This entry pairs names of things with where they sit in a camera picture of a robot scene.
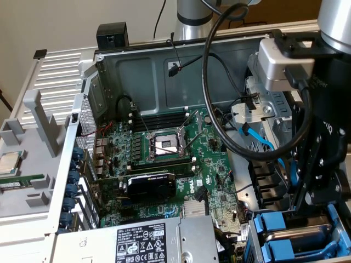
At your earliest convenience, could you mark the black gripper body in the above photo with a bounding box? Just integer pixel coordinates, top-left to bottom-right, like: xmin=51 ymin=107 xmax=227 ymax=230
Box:
xmin=308 ymin=52 xmax=351 ymax=170

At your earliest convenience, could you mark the blue SATA wire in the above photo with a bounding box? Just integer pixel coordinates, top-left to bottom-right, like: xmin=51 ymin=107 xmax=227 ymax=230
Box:
xmin=239 ymin=122 xmax=288 ymax=192
xmin=289 ymin=158 xmax=299 ymax=193

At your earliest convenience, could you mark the hard disk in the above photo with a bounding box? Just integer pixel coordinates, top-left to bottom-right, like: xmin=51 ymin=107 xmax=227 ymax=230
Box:
xmin=252 ymin=204 xmax=341 ymax=243

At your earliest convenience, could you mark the metal disk bay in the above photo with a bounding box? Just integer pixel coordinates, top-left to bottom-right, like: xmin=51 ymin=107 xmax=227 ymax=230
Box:
xmin=245 ymin=201 xmax=351 ymax=263

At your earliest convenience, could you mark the blue disk carrier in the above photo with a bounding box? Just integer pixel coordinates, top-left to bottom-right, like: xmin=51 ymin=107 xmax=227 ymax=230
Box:
xmin=259 ymin=237 xmax=351 ymax=261

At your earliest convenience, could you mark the metal drive cage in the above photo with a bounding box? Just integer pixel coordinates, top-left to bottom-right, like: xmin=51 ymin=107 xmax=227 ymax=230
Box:
xmin=230 ymin=43 xmax=296 ymax=154

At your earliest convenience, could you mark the white barcode tag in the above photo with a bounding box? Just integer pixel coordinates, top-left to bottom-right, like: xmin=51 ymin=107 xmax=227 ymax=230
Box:
xmin=237 ymin=221 xmax=250 ymax=242

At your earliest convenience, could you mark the metal socket cover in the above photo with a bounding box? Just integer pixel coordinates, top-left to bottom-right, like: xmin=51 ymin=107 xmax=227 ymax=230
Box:
xmin=177 ymin=109 xmax=204 ymax=138

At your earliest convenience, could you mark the black RAM slot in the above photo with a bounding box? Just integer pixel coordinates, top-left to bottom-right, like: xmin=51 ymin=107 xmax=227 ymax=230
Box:
xmin=128 ymin=156 xmax=197 ymax=172
xmin=127 ymin=113 xmax=190 ymax=132
xmin=128 ymin=164 xmax=197 ymax=178
xmin=127 ymin=106 xmax=190 ymax=124

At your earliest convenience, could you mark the silver chipset heatsink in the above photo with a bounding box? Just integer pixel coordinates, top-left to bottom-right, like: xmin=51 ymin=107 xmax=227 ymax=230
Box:
xmin=183 ymin=201 xmax=207 ymax=219

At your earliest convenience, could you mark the CPU socket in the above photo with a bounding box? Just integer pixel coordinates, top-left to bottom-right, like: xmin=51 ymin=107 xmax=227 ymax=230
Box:
xmin=144 ymin=128 xmax=193 ymax=165

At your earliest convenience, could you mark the metal locking lever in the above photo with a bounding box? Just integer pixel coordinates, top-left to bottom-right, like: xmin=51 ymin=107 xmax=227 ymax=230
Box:
xmin=149 ymin=144 xmax=182 ymax=155
xmin=130 ymin=101 xmax=151 ymax=137

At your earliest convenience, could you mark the grey power supply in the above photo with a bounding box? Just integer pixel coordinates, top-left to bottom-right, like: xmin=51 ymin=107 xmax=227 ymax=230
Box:
xmin=53 ymin=215 xmax=220 ymax=263

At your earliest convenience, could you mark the black graphics card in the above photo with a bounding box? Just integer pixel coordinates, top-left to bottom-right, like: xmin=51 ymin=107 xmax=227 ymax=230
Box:
xmin=92 ymin=169 xmax=178 ymax=205

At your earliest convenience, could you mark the open PC case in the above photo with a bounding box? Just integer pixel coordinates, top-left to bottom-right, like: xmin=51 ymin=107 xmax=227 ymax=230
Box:
xmin=45 ymin=28 xmax=351 ymax=263

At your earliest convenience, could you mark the green motherboard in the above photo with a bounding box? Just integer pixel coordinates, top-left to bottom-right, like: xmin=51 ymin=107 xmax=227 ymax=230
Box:
xmin=93 ymin=106 xmax=257 ymax=249

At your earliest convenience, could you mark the black expansion slot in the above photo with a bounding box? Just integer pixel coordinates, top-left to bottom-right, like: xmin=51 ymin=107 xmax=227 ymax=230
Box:
xmin=120 ymin=208 xmax=145 ymax=219

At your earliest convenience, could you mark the black CPU cooler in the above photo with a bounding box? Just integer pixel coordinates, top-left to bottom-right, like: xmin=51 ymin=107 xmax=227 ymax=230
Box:
xmin=95 ymin=23 xmax=130 ymax=52

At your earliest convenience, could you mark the grey parts rack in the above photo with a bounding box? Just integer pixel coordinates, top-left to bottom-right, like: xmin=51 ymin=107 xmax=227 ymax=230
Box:
xmin=0 ymin=89 xmax=73 ymax=220

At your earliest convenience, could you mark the green RAM stick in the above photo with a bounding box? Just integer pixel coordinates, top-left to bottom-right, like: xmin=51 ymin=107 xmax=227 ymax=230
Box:
xmin=0 ymin=174 xmax=45 ymax=190

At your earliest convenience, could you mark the silver CPU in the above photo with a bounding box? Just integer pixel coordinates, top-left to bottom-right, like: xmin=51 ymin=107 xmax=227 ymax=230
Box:
xmin=0 ymin=151 xmax=21 ymax=176

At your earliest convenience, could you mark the black camera bracket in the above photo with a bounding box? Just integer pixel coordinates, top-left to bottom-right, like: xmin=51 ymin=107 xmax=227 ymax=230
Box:
xmin=270 ymin=29 xmax=339 ymax=60

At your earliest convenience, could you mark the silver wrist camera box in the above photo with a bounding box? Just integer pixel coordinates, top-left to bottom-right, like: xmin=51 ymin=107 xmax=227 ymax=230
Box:
xmin=257 ymin=38 xmax=315 ymax=93

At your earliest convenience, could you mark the black board wire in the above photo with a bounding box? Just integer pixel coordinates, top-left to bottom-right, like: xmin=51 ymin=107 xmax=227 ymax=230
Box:
xmin=219 ymin=97 xmax=252 ymax=163

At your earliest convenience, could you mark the thin black red wire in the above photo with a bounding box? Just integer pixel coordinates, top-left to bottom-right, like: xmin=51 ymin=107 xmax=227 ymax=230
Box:
xmin=166 ymin=38 xmax=184 ymax=71
xmin=220 ymin=169 xmax=254 ymax=194

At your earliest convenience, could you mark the thick black camera cable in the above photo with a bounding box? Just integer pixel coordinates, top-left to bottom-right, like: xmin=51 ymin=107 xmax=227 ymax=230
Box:
xmin=201 ymin=0 xmax=313 ymax=162

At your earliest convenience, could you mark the black wire with plug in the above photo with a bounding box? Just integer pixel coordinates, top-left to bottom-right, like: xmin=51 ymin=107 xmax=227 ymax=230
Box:
xmin=194 ymin=186 xmax=209 ymax=220
xmin=167 ymin=52 xmax=260 ymax=111

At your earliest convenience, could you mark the yellow black wire bundle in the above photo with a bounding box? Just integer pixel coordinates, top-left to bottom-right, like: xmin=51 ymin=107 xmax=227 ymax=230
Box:
xmin=214 ymin=226 xmax=242 ymax=263

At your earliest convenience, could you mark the short black wire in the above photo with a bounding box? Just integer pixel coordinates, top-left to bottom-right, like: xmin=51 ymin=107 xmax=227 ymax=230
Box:
xmin=116 ymin=94 xmax=138 ymax=113

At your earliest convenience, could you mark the thin black hanging cable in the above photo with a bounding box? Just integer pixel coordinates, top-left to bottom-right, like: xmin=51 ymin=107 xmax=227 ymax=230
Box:
xmin=152 ymin=0 xmax=167 ymax=39

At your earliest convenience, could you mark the red black twisted wire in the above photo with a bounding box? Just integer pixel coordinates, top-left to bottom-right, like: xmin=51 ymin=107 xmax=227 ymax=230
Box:
xmin=81 ymin=122 xmax=114 ymax=167

